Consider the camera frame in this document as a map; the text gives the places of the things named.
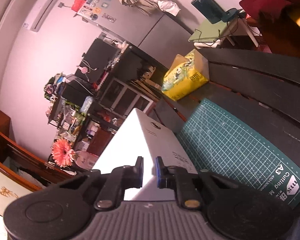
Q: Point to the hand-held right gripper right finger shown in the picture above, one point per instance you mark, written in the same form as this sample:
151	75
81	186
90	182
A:
160	175

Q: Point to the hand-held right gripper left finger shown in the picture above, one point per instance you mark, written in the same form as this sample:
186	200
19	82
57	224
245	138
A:
139	172

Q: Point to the white box lid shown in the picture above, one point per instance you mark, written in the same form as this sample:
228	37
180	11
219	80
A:
120	160

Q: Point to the black slatted desktop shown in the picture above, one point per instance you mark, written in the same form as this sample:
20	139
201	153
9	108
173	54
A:
265	85

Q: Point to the wooden drawer cabinet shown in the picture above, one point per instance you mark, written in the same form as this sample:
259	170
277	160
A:
100	140

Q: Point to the pink drink bottle vase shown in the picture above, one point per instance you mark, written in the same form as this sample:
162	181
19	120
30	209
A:
86	158

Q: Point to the green cutting mat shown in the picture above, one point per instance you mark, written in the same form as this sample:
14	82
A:
227	142

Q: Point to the pink gerbera flower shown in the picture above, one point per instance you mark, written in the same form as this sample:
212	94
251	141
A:
63	152

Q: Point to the white drawer unit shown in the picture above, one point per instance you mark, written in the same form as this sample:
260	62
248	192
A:
120	92

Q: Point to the light blue wipes pack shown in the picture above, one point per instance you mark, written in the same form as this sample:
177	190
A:
87	104

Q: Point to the flat cardboard pieces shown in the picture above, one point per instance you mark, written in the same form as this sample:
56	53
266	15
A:
145	82

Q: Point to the yellow tissue pack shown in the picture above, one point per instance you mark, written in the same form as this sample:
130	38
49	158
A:
182	80

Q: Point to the black display shelf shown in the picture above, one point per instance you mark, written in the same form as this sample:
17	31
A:
60	115

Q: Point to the black computer tower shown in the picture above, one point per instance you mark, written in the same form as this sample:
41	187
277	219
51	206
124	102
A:
75	90

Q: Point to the black corner desk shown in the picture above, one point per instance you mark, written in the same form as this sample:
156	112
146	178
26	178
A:
137	60

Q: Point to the pink headphones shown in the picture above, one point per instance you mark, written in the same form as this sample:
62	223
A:
84	70

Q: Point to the black monitor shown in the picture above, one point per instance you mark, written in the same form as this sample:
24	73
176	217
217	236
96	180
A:
97	55

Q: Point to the wooden door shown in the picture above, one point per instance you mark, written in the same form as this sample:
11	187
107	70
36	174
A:
0	122

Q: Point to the silver refrigerator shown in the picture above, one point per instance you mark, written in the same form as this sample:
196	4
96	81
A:
140	22

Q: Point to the green stool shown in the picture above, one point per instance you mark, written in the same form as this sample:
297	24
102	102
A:
210	30

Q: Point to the dark green cylinder heater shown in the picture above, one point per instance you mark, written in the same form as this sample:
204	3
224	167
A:
210	7

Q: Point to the red box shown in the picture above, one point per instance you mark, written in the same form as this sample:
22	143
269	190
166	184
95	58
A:
78	3

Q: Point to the white air conditioner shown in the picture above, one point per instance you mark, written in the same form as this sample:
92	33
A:
42	7

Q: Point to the dark red cloth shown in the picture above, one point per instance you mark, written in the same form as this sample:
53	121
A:
265	0

